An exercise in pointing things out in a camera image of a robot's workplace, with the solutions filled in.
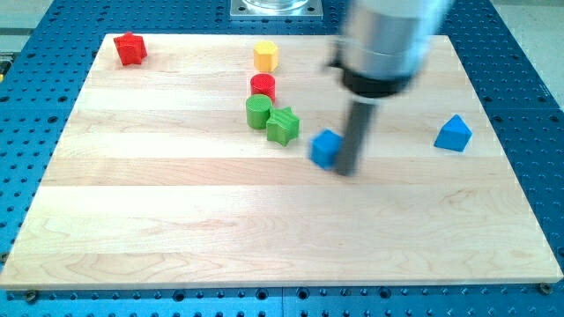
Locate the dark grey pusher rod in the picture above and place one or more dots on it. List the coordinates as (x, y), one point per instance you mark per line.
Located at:
(357, 125)

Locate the blue cube block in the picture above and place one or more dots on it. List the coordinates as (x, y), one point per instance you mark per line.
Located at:
(324, 148)

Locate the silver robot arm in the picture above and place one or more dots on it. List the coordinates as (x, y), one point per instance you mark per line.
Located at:
(381, 47)

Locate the green star block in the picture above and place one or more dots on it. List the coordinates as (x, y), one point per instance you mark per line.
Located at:
(282, 126)

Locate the blue triangular prism block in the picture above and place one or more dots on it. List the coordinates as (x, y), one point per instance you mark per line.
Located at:
(454, 135)

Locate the red cylinder block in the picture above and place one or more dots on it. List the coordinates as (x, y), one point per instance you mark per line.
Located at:
(265, 84)

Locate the green cylinder block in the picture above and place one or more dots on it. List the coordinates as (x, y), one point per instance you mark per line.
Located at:
(258, 109)

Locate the yellow hexagon block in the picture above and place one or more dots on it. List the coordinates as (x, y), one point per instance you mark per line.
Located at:
(265, 56)

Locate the light wooden board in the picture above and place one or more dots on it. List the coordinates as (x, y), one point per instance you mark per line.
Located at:
(159, 182)

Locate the red star block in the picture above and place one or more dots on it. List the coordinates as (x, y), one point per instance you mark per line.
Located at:
(130, 48)

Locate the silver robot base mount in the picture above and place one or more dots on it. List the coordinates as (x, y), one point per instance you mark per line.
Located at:
(272, 9)

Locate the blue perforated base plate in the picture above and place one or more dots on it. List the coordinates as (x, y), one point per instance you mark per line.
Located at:
(512, 53)

